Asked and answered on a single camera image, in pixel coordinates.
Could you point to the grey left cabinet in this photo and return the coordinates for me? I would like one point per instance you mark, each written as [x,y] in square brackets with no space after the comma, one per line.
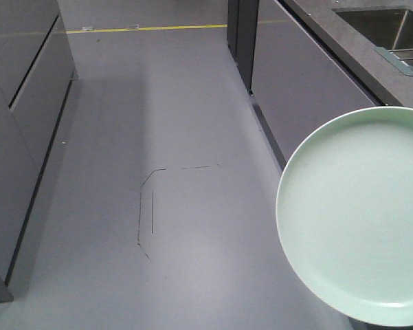
[36,70]

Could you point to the stainless steel sink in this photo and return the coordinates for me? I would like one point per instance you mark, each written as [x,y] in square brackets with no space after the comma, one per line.
[388,27]

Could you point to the grey metal dish rack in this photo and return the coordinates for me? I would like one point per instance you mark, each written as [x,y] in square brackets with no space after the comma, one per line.
[401,59]

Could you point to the dark kitchen island cabinet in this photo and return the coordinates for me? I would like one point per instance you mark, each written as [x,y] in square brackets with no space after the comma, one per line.
[303,66]

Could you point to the light green round plate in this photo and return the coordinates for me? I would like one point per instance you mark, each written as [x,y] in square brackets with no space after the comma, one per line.
[344,213]

